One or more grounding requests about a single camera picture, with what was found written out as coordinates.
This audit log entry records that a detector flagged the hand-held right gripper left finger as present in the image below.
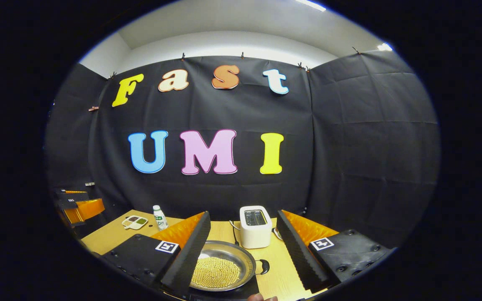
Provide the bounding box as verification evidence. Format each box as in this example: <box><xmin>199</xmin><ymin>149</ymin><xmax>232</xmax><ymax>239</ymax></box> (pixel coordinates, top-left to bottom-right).
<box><xmin>99</xmin><ymin>211</ymin><xmax>211</xmax><ymax>295</ymax></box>

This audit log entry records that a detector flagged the black induction cooktop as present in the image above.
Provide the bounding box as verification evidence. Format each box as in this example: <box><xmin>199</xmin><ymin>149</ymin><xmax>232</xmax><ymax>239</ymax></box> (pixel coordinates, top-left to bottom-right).
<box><xmin>189</xmin><ymin>274</ymin><xmax>261</xmax><ymax>301</ymax></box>

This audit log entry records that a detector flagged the white toaster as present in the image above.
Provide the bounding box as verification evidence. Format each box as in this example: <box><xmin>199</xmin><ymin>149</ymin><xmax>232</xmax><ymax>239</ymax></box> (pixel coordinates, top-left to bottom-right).
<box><xmin>239</xmin><ymin>205</ymin><xmax>272</xmax><ymax>249</ymax></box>

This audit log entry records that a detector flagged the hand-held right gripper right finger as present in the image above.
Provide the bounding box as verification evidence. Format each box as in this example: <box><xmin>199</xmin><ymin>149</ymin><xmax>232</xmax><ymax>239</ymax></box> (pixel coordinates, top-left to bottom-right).
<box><xmin>277</xmin><ymin>210</ymin><xmax>392</xmax><ymax>293</ymax></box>

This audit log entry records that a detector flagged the white divided bean tray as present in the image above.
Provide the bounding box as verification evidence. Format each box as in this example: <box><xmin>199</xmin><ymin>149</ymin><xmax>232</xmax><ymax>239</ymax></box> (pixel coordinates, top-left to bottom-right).
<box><xmin>121</xmin><ymin>215</ymin><xmax>149</xmax><ymax>230</ymax></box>

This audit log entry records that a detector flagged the pile of yellow soybeans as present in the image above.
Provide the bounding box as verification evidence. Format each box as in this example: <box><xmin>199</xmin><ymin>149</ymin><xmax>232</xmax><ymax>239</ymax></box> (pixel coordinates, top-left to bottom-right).
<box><xmin>192</xmin><ymin>256</ymin><xmax>241</xmax><ymax>289</ymax></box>

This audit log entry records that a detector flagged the steel pot with black handle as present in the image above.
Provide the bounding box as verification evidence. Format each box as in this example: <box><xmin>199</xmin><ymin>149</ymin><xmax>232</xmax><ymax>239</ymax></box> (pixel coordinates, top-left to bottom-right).
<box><xmin>190</xmin><ymin>240</ymin><xmax>270</xmax><ymax>292</ymax></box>

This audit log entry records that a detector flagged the black backdrop cloth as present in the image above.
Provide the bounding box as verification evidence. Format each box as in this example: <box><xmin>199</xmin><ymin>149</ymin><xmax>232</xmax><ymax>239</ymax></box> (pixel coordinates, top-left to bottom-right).
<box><xmin>44</xmin><ymin>50</ymin><xmax>441</xmax><ymax>250</ymax></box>

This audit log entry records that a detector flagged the toaster power cable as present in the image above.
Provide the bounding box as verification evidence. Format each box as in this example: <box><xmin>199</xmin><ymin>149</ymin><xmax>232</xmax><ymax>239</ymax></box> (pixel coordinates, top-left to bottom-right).
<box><xmin>229</xmin><ymin>221</ymin><xmax>241</xmax><ymax>246</ymax></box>

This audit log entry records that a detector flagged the white bottle with green label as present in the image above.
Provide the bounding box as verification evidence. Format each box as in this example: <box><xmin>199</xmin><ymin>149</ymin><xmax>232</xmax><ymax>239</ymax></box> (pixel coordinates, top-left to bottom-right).
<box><xmin>153</xmin><ymin>205</ymin><xmax>169</xmax><ymax>231</ymax></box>

